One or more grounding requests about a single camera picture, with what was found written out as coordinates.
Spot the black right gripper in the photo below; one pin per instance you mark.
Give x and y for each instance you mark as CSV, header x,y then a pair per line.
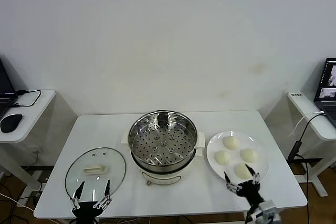
x,y
249,191

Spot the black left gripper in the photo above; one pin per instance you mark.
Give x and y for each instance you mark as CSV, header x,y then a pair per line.
x,y
85,212

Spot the white steamed baozi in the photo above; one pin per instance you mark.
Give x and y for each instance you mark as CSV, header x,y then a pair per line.
x,y
231,143
249,155
241,171
222,157

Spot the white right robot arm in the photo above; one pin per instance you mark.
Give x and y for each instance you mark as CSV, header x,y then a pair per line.
x,y
274,218

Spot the stainless steel steamer basket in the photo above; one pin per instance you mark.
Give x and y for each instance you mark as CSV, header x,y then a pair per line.
x,y
147,134

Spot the round white plate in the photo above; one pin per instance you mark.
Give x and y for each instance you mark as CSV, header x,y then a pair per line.
x,y
218,142

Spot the cream electric cooking pot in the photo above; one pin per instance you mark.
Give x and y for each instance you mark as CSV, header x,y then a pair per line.
x,y
160,176

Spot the small printed label sticker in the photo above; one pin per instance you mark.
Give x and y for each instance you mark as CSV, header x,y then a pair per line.
x,y
296,94

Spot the black computer mouse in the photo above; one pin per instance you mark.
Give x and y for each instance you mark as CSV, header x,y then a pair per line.
x,y
10,123

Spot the black laptop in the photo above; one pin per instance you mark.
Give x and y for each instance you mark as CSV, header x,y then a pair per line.
x,y
328,82
4,87

